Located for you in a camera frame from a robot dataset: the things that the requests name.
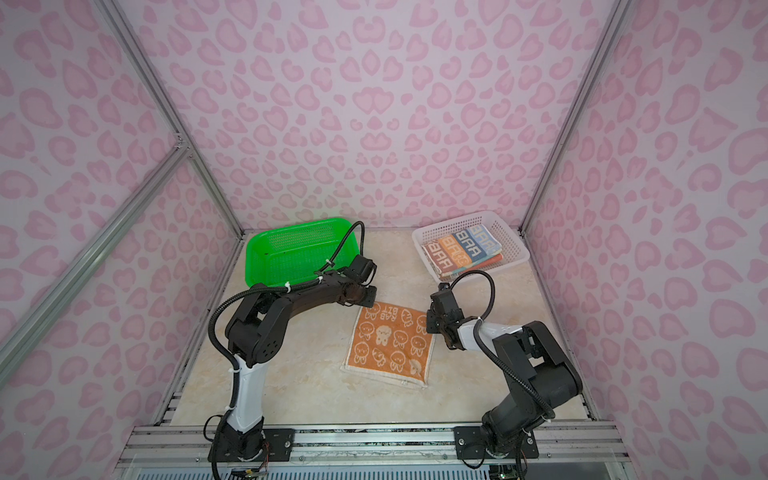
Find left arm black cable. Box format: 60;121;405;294
207;220;366;480

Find aluminium diagonal frame bar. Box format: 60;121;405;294
1;143;188;385

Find aluminium frame post left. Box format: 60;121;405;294
94;0;245;238

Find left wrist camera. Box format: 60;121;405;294
345;255;377;284

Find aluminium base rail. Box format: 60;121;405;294
113;422;637;480

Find orange blue lettered towel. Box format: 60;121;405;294
422;225;503;280

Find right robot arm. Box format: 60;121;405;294
427;286;583;463

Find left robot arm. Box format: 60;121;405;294
216;271;377;459

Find green plastic basket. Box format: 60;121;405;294
244;218;352;287

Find peach patterned towel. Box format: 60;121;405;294
342;302;433;388

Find aluminium frame post right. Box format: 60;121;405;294
519;0;636;239

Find aluminium frame post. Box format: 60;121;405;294
94;0;245;238
519;0;636;239

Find white plastic basket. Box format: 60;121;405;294
412;211;530;282

